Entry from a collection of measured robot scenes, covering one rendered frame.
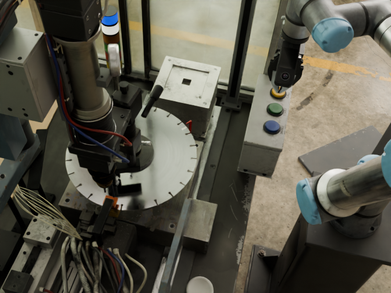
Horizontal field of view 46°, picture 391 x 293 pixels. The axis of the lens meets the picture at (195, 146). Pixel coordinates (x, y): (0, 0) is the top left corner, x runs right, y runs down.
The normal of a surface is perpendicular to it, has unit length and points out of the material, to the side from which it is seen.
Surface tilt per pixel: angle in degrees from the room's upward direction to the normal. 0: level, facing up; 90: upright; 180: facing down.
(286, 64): 28
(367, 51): 0
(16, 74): 90
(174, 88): 0
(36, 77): 90
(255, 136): 0
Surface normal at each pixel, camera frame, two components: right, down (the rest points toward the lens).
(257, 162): -0.23, 0.77
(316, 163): 0.06, -0.60
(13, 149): 0.97, 0.22
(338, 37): 0.31, 0.78
